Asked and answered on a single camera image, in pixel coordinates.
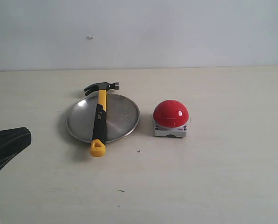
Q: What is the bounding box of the round steel plate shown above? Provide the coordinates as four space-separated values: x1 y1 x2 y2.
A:
66 93 140 143

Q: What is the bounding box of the yellow black claw hammer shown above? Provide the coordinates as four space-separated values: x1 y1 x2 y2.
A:
84 82 119 157

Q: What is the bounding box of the red dome push button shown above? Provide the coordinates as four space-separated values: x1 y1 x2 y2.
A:
153 99 190 138

